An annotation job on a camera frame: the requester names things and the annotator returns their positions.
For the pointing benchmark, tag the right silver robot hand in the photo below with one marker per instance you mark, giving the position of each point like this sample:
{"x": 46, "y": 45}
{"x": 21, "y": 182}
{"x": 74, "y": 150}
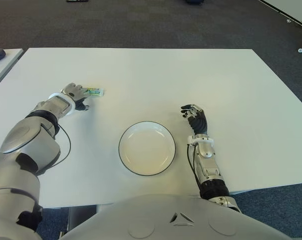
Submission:
{"x": 199, "y": 122}

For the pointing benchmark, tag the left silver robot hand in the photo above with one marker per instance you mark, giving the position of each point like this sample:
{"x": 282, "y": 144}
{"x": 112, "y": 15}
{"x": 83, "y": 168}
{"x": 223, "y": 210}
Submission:
{"x": 73, "y": 91}

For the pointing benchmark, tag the green white toothpaste tube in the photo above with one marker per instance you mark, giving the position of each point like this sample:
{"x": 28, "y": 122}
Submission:
{"x": 95, "y": 91}

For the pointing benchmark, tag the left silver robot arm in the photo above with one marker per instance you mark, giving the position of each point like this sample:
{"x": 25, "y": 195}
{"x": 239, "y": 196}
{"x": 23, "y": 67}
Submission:
{"x": 28, "y": 135}

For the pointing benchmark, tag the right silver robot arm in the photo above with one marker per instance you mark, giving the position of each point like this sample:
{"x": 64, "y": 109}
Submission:
{"x": 210, "y": 170}

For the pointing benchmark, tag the white plate with black rim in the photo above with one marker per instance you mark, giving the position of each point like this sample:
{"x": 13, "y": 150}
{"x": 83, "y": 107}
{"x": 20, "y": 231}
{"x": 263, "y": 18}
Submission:
{"x": 147, "y": 150}

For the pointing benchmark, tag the white side table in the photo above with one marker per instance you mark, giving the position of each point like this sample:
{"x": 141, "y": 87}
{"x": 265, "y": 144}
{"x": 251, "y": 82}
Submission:
{"x": 6, "y": 67}

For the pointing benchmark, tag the grey robot torso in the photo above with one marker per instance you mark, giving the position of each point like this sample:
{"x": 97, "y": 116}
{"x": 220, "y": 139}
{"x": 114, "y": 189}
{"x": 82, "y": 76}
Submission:
{"x": 153, "y": 212}

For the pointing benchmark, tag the dark blue floor object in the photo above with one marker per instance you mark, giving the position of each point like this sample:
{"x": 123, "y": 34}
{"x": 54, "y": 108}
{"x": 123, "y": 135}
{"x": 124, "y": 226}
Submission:
{"x": 194, "y": 1}

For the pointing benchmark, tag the dark grey stand under table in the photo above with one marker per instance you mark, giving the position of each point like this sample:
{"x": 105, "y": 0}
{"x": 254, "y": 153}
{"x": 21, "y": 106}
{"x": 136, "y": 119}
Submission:
{"x": 81, "y": 220}

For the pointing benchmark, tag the white table with black edge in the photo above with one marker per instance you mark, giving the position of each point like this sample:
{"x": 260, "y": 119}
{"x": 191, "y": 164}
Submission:
{"x": 290, "y": 7}

